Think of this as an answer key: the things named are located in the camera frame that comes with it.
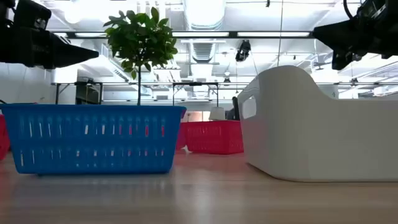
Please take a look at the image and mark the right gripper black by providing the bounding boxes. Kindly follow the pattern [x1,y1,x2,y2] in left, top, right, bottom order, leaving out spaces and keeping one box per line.
[312,0,398,71]

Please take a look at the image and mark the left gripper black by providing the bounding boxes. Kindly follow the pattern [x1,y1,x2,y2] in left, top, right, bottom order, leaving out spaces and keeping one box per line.
[0,23,100,70]

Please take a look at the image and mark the blue plastic slotted basket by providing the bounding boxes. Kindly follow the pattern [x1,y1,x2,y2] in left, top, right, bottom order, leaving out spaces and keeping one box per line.
[0,103,187,175]

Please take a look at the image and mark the white plastic bin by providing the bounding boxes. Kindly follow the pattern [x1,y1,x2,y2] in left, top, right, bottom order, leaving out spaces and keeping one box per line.
[237,65,398,183]

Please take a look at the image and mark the black-framed background table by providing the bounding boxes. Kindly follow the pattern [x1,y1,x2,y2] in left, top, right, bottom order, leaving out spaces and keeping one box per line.
[172,82,220,108]
[51,81,103,105]

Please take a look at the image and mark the long ceiling light panel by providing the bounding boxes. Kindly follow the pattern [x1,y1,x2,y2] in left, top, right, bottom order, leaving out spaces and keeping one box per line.
[238,31,311,38]
[172,31,230,38]

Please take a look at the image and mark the green leafy plant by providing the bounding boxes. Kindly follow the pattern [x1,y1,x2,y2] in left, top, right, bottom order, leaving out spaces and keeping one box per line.
[103,6,178,106]

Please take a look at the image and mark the black hanging spotlight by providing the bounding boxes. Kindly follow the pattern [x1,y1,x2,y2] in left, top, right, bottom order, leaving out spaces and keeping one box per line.
[235,39,252,62]

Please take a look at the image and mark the black computer monitor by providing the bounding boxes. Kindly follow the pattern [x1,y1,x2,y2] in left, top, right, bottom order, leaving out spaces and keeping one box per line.
[231,96,241,121]

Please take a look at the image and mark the white lampshade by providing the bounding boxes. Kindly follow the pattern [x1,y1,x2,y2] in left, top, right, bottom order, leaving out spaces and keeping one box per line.
[208,106,226,121]

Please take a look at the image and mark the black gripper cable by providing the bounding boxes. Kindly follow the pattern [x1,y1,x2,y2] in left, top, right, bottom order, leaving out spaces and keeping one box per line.
[343,0,356,20]

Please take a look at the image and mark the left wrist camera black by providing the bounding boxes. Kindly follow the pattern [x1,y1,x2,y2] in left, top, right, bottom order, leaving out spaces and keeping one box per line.
[14,0,52,30]

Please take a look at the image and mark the silver ventilation duct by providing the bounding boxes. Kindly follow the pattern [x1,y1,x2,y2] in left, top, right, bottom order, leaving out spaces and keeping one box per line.
[182,0,227,63]

